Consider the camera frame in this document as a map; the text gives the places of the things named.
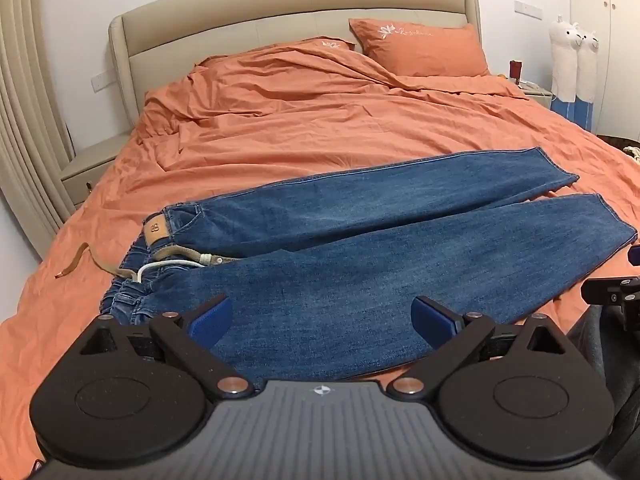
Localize white wardrobe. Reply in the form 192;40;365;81
567;0;640;142

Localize blue denim pants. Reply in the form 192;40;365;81
100;146;639;392

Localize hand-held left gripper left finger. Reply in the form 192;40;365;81
82;296;253;401

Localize beige pleated curtain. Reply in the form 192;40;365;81
0;0;77;248

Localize orange duvet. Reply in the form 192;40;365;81
0;41;640;478

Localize tan fabric belt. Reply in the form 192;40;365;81
54;242;239;281

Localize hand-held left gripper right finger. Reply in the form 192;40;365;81
387;296;568;401

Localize beige nightstand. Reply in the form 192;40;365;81
60;132;132;207

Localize white alpaca plush toy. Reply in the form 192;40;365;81
576;22;601;132
548;15;584;116

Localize white bedside table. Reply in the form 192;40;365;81
516;79;554;109

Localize beige upholstered bed headboard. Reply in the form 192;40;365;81
108;0;484;132

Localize orange pillow with flower embroidery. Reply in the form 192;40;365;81
299;36;357;54
348;18;491;77

